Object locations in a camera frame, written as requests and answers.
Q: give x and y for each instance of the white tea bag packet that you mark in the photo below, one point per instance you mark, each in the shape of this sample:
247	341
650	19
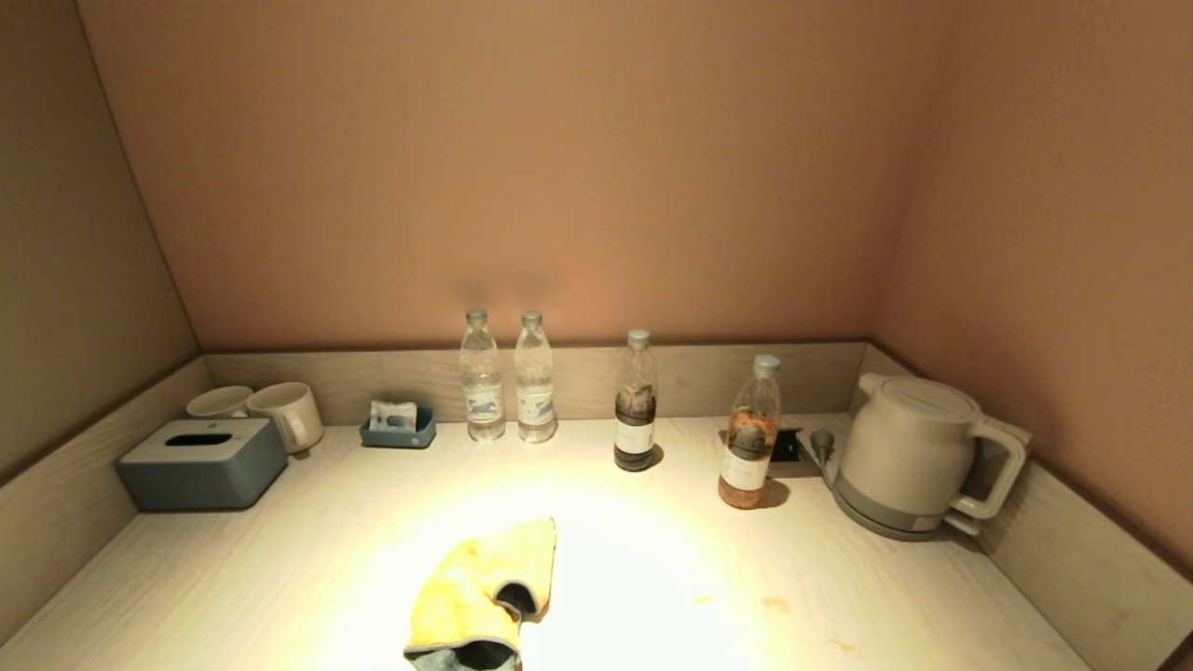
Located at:
391	415

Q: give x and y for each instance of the grey power plug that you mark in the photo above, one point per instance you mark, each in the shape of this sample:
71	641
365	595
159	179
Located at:
822	441

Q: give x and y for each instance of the grey tissue box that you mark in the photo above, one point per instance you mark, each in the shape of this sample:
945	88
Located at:
202	471

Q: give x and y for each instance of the white electric kettle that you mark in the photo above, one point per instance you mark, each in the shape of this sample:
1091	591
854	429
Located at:
909	447

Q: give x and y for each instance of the grey kettle base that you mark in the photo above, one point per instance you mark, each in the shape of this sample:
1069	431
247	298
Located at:
867	517

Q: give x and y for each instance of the orange microfibre cloth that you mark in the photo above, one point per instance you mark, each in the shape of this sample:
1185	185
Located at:
475	578

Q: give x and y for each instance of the black power socket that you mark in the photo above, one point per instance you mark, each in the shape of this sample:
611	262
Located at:
787	445

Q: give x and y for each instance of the bottle with amber tea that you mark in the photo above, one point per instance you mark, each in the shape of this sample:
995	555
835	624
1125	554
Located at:
747	457

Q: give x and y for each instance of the bottle with dark tea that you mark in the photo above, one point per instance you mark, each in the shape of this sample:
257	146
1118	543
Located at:
636	429

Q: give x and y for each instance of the white ceramic mug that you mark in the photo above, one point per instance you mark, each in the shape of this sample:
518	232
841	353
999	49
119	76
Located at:
286	410
219	403

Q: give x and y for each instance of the small blue tray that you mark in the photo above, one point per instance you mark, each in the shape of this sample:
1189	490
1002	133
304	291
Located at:
402	439

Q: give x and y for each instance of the clear water bottle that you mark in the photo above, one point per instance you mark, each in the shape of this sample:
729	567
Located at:
535	391
483	391

